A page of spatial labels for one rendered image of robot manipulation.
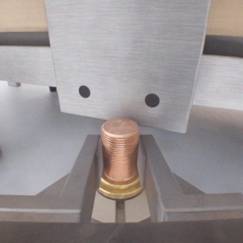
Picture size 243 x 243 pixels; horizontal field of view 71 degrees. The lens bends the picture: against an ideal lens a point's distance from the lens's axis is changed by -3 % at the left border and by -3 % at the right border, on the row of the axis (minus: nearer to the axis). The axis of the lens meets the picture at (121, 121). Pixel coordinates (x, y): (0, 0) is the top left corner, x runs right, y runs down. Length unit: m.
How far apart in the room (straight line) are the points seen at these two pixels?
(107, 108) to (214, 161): 0.22
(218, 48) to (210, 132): 0.22
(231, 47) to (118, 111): 0.15
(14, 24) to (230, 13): 0.29
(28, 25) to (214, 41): 0.25
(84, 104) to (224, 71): 0.13
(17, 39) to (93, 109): 0.21
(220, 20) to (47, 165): 0.30
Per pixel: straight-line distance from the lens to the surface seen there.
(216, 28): 0.23
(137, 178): 0.16
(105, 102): 0.16
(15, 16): 0.34
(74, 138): 0.36
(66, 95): 0.17
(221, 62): 0.19
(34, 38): 0.32
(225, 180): 0.31
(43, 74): 0.26
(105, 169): 0.16
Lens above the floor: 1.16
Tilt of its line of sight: 29 degrees up
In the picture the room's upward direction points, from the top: 179 degrees counter-clockwise
